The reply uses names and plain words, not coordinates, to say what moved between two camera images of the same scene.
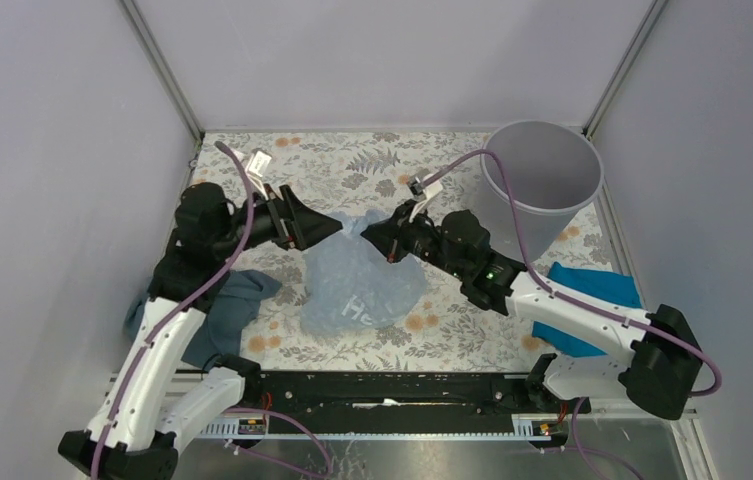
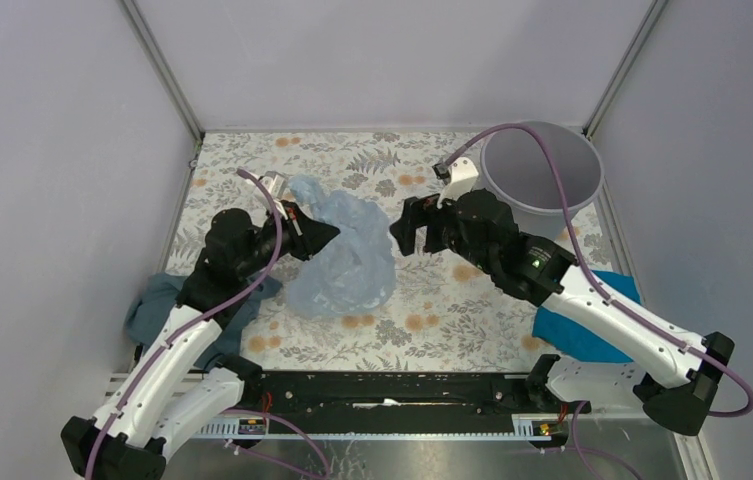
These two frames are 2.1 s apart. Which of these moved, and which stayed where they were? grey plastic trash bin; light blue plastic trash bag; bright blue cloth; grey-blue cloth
Moved: light blue plastic trash bag
Stayed: grey plastic trash bin; bright blue cloth; grey-blue cloth
